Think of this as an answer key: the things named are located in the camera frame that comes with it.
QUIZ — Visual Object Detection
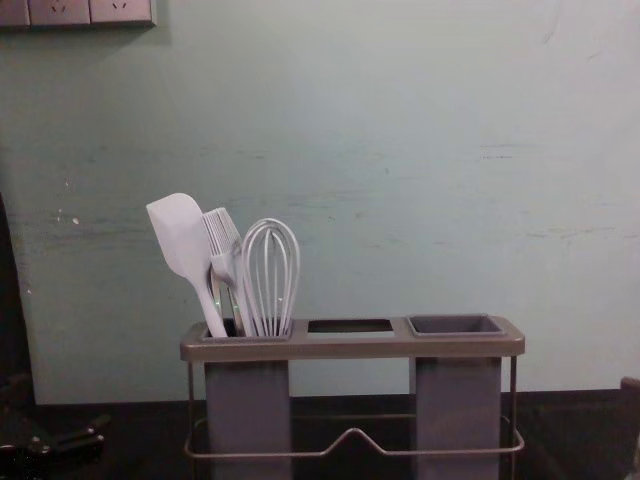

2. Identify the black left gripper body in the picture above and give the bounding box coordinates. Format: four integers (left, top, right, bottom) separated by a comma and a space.
0, 373, 57, 480

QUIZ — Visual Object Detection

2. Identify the black table cloth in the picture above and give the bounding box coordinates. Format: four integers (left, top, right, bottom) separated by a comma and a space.
0, 388, 640, 480

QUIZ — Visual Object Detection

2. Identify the grey plastic bin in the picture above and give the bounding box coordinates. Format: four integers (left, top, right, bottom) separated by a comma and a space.
406, 313, 505, 480
202, 319, 293, 480

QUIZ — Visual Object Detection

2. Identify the white silicone spatula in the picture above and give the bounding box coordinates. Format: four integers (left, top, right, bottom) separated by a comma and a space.
145, 192, 228, 338

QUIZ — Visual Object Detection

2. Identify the white silicone whisk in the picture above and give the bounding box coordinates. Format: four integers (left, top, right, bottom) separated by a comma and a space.
241, 217, 302, 338

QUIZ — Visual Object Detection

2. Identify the white silicone basting brush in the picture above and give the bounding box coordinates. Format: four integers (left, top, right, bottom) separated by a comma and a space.
201, 207, 247, 332

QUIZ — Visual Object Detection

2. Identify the grey rack with steel bars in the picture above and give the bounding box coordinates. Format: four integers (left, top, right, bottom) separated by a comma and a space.
179, 315, 527, 480

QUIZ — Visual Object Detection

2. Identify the steel utensil handle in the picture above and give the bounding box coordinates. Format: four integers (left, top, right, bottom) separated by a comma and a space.
209, 268, 242, 327

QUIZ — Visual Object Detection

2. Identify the grey wall socket panel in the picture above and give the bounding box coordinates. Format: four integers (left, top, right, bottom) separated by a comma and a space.
0, 0, 157, 34

